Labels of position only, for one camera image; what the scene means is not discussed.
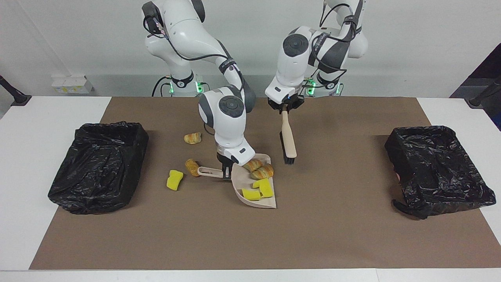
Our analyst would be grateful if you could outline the beige plastic dustpan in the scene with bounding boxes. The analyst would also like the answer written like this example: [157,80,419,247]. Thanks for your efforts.
[197,154,277,209]

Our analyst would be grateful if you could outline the beige brush black bristles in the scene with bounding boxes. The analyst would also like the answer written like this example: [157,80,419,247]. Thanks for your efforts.
[280,110,297,165]

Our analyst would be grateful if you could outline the brown bread roll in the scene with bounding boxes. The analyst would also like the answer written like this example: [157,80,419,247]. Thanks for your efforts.
[185,159,202,177]

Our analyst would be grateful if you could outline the small sliced bread piece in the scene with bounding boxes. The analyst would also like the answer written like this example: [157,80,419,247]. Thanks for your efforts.
[250,164,274,180]

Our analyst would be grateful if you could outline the notched yellow sponge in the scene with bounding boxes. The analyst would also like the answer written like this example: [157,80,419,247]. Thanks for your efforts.
[252,178,274,198]

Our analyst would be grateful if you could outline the wavy yellow sponge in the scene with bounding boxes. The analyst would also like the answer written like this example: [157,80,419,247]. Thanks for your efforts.
[166,170,184,191]

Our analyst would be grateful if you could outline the bin with black bag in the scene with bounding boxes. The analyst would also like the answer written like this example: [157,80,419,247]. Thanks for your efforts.
[48,121,150,215]
[384,125,497,220]

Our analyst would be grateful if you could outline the brown table mat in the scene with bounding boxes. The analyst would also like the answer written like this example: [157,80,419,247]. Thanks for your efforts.
[29,97,501,270]

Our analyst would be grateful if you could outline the white power box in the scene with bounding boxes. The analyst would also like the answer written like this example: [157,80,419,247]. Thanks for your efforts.
[52,76,94,94]

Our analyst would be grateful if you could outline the black stand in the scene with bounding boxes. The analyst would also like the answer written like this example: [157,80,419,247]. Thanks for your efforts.
[465,76,501,108]
[0,75,32,107]

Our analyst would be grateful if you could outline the dark background furniture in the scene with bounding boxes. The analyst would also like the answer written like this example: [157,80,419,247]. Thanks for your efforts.
[449,42,501,130]

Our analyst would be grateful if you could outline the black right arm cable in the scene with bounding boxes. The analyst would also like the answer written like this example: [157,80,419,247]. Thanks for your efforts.
[143,12,247,90]

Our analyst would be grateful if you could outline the black base cable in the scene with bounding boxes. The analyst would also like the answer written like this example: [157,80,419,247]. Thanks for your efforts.
[152,76,173,97]

